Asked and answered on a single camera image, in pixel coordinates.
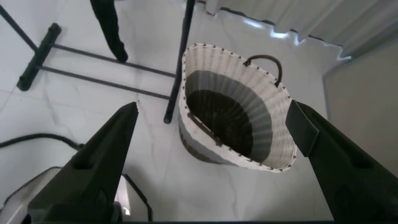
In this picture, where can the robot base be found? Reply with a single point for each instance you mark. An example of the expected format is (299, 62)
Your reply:
(18, 199)

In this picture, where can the black clothes rack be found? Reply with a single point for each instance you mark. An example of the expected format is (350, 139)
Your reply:
(38, 57)

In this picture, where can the white laundry basket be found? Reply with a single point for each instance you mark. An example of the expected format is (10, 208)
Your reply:
(270, 99)

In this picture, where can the black T-shirt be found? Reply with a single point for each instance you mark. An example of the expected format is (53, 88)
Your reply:
(109, 25)

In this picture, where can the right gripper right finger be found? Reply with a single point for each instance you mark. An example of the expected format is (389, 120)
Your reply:
(348, 174)

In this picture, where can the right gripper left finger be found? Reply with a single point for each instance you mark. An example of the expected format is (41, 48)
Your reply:
(90, 168)

